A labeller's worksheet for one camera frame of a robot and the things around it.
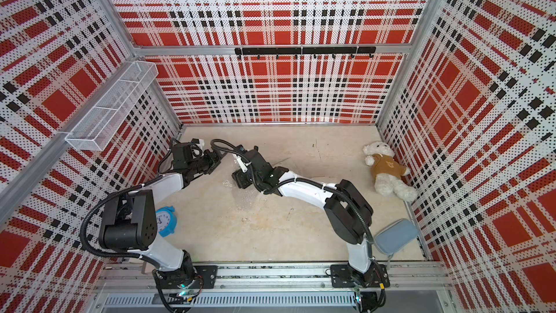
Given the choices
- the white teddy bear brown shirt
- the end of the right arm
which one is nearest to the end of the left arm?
the end of the right arm

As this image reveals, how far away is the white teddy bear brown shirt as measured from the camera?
2.87 ft

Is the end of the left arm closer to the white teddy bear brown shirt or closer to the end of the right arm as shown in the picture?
the end of the right arm
